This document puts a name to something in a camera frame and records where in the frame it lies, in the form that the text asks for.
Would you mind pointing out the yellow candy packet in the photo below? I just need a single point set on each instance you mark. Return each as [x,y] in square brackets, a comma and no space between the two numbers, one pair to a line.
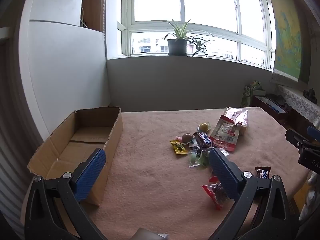
[178,148]

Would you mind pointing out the wall map poster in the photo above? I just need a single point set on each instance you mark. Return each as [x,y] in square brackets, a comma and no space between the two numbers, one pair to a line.
[287,42]

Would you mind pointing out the wooden shelf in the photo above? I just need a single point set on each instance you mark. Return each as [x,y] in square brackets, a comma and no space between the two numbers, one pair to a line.
[92,7]

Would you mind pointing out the cardboard box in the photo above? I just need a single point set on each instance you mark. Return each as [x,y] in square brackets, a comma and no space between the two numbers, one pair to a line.
[85,135]

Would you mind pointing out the brown jelly cup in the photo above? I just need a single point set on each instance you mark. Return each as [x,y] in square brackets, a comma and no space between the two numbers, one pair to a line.
[187,137]

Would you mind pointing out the green printed carton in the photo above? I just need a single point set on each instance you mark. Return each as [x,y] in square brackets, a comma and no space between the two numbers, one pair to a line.
[247,92]

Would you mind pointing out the dark figurine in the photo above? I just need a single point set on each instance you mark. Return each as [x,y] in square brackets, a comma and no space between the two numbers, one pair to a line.
[309,93]

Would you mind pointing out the green candy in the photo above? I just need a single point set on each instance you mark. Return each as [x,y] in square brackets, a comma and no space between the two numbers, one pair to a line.
[193,158]
[203,158]

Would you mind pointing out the white cabinet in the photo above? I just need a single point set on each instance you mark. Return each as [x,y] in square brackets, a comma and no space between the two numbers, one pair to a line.
[62,67]

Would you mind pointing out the white framed window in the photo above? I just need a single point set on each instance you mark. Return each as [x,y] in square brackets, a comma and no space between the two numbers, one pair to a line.
[185,5]

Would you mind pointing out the red and white snack pouch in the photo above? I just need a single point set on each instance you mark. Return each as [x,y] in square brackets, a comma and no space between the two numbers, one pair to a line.
[225,132]

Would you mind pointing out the white lace cloth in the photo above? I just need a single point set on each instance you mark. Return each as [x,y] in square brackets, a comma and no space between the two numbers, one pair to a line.
[300,102]

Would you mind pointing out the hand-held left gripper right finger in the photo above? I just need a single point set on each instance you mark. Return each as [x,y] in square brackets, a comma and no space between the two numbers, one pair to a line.
[225,177]

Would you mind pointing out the person's right hand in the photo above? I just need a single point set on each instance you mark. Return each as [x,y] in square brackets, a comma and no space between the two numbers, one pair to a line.
[311,195]

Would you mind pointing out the brown chocolate bar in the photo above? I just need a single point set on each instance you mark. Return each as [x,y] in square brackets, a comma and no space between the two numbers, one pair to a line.
[262,172]
[205,140]

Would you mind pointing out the white radiator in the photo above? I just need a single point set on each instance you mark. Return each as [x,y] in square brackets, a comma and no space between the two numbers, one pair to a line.
[10,185]

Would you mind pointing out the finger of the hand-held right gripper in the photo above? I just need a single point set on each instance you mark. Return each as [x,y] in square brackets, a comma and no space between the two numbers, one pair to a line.
[313,132]
[295,137]

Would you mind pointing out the sliced bread packet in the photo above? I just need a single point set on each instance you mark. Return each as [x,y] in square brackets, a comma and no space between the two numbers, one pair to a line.
[240,116]

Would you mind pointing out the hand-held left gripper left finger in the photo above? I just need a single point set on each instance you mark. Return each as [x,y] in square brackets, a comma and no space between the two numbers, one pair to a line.
[91,175]

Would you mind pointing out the red candy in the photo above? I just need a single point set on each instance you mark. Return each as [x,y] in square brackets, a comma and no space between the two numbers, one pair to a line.
[212,192]

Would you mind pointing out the yellow jelly cup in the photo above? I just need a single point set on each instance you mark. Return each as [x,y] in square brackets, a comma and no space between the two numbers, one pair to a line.
[204,126]

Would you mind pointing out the potted spider plant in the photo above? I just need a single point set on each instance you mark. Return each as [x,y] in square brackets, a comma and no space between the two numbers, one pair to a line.
[177,47]

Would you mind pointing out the dark wooden cabinet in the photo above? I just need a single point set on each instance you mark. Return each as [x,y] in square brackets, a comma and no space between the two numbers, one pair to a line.
[270,110]

